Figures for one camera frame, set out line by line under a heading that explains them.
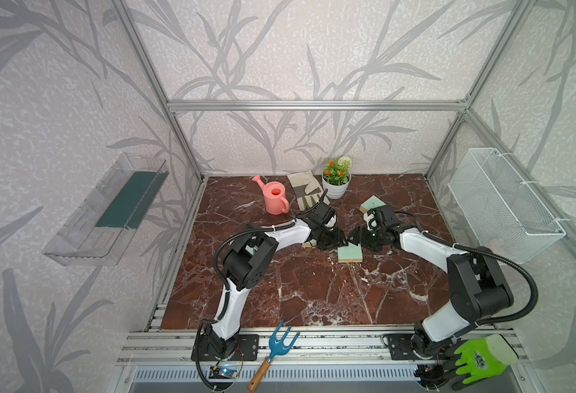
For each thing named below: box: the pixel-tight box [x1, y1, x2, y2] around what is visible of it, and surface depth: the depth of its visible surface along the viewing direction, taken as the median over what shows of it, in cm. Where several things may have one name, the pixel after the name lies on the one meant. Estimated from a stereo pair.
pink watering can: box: [252, 174, 290, 216], surface depth 103 cm
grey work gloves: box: [287, 170, 331, 211], surface depth 118 cm
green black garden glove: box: [451, 334, 519, 389], surface depth 72 cm
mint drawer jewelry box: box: [337, 241, 364, 263], surface depth 93 cm
